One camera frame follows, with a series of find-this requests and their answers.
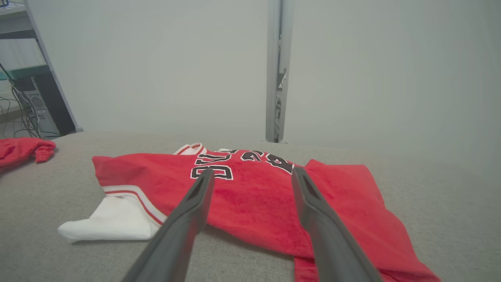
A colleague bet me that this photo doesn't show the grey metal shelf rack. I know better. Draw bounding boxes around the grey metal shelf rack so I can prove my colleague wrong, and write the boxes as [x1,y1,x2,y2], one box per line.
[0,0,84,137]

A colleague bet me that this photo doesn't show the grey partition post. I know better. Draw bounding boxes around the grey partition post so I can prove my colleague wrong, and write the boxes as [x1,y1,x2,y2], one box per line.
[265,0,295,144]

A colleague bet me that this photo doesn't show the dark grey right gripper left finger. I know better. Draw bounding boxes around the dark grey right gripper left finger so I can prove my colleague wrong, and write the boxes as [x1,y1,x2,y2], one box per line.
[121,169,215,282]

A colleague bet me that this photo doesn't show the black computer tower with cables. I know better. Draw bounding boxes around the black computer tower with cables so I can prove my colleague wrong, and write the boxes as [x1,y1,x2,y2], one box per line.
[0,63,43,139]

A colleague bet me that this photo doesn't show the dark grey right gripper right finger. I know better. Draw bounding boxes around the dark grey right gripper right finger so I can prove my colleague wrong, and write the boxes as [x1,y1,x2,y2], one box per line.
[291,166,382,282]

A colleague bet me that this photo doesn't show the red shorts with white stripe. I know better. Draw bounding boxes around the red shorts with white stripe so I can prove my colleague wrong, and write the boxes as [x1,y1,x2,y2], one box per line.
[0,137,56,173]

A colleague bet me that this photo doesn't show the red basketball jersey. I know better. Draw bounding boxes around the red basketball jersey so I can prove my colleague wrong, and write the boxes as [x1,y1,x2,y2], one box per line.
[58,143,441,282]

